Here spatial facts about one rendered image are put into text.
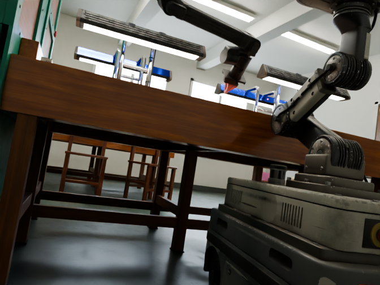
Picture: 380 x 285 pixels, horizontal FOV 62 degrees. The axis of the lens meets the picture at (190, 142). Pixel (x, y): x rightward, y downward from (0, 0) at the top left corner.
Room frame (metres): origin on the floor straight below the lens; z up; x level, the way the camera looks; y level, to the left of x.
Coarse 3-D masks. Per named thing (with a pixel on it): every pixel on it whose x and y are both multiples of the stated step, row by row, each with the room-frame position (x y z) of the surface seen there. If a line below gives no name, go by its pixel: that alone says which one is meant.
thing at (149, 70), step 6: (132, 24) 1.44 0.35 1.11; (126, 42) 1.60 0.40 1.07; (120, 54) 1.60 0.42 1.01; (150, 54) 1.65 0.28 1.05; (120, 60) 1.59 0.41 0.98; (150, 60) 1.65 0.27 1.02; (120, 66) 1.59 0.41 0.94; (126, 66) 1.61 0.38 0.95; (132, 66) 1.62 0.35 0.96; (138, 66) 1.63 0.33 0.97; (150, 66) 1.65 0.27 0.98; (120, 72) 1.60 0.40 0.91; (150, 72) 1.65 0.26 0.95; (120, 78) 1.60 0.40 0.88; (150, 78) 1.66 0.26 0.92
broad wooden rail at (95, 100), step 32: (32, 64) 1.03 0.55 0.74; (32, 96) 1.04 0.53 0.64; (64, 96) 1.07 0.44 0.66; (96, 96) 1.11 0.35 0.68; (128, 96) 1.14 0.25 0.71; (160, 96) 1.19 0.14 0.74; (96, 128) 1.21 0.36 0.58; (128, 128) 1.15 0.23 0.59; (160, 128) 1.19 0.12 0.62; (192, 128) 1.24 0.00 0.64; (224, 128) 1.29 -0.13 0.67; (256, 128) 1.34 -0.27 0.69; (288, 160) 1.40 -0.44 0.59
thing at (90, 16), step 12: (84, 12) 1.36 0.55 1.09; (96, 24) 1.36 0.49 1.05; (108, 24) 1.39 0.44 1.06; (120, 24) 1.42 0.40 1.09; (132, 36) 1.42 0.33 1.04; (144, 36) 1.44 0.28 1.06; (156, 36) 1.47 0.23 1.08; (168, 36) 1.51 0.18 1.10; (180, 48) 1.50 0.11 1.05; (192, 48) 1.53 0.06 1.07; (204, 48) 1.57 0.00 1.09
